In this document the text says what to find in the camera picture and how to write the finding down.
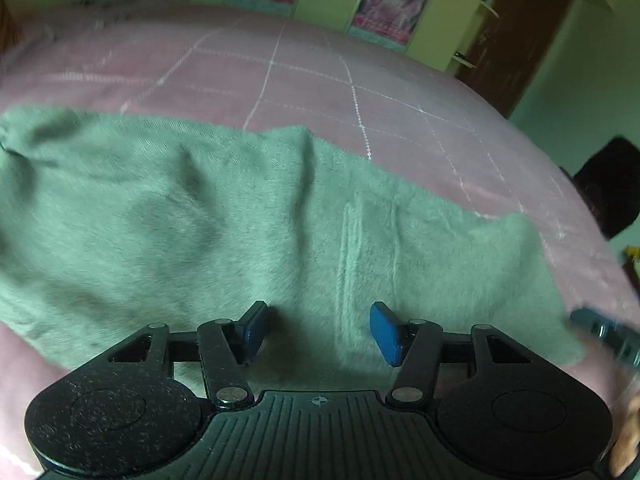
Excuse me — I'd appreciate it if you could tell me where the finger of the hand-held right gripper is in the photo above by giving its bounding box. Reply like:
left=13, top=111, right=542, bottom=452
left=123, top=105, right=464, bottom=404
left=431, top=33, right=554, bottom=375
left=569, top=307, right=640, bottom=367

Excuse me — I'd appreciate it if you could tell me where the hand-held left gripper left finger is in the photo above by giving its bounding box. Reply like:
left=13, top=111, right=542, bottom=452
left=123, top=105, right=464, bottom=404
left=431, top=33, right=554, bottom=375
left=75, top=301, right=271, bottom=409

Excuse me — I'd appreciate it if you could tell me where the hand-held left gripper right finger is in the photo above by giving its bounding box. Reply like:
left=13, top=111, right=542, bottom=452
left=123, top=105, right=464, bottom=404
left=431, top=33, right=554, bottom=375
left=369, top=301, right=557, bottom=407

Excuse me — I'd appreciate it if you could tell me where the green towel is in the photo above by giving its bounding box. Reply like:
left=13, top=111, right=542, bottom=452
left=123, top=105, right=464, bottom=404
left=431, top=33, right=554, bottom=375
left=0, top=105, right=588, bottom=377

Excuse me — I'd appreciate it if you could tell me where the person's right hand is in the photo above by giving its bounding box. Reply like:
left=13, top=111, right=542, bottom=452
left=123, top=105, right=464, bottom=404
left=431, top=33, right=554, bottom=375
left=608, top=387, right=640, bottom=479

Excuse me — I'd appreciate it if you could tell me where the pink checked bedsheet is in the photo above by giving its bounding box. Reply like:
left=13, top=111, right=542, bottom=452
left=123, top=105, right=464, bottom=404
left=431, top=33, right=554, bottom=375
left=0, top=0, right=640, bottom=480

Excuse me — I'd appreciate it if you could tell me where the brown wooden door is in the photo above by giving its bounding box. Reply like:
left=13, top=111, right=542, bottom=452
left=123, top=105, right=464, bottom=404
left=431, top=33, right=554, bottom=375
left=454, top=0, right=577, bottom=120

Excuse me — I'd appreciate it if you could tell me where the corner shelf unit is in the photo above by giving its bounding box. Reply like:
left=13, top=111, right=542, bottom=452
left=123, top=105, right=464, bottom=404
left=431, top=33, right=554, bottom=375
left=450, top=0, right=503, bottom=71

